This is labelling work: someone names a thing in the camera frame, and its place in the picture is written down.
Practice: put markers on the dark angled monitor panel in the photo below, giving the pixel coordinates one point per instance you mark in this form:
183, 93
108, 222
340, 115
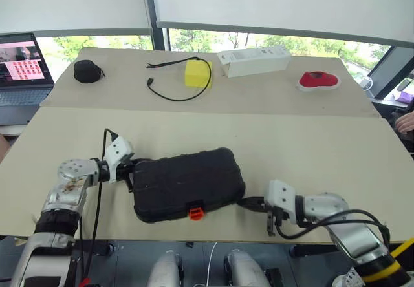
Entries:
389, 73

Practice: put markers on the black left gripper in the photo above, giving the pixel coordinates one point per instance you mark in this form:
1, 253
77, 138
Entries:
124, 172

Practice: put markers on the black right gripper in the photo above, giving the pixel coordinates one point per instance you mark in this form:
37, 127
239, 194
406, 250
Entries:
273, 214

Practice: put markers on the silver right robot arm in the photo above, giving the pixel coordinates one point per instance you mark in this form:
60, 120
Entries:
330, 206

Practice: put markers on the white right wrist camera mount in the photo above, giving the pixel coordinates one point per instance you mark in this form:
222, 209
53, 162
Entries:
281, 196

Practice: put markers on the open grey laptop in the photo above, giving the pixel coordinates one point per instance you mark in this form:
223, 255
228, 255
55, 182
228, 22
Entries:
19, 73

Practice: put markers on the silver rounded leg shell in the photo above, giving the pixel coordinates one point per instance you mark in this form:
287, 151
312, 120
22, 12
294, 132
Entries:
242, 269
166, 269

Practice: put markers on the yellow tape strip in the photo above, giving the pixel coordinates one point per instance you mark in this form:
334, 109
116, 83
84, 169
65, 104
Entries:
402, 248

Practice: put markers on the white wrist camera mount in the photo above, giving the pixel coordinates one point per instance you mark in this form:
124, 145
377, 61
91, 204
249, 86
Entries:
281, 196
118, 151

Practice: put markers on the white long carton box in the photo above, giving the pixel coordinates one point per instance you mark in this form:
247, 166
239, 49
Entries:
255, 61

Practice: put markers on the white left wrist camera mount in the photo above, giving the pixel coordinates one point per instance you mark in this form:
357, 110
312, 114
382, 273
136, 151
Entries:
118, 151

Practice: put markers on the red white shoe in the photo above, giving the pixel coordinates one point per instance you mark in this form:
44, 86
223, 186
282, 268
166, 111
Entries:
318, 80

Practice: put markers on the dark window frame post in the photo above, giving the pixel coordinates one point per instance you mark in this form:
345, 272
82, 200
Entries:
160, 38

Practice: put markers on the small red clip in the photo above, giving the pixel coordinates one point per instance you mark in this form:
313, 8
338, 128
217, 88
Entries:
86, 282

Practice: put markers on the bystander bare hand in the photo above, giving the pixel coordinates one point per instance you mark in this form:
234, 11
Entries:
406, 123

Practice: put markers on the black round zip pouch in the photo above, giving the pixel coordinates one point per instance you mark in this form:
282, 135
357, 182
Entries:
85, 70

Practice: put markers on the purple packet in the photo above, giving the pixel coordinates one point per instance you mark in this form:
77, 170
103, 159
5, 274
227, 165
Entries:
407, 98

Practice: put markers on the black plastic tool case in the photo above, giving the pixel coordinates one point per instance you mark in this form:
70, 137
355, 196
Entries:
187, 183

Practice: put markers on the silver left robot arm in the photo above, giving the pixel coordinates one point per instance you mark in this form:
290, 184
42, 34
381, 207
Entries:
68, 183

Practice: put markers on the yellow cube box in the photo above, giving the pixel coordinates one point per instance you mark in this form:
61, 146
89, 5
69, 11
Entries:
197, 75

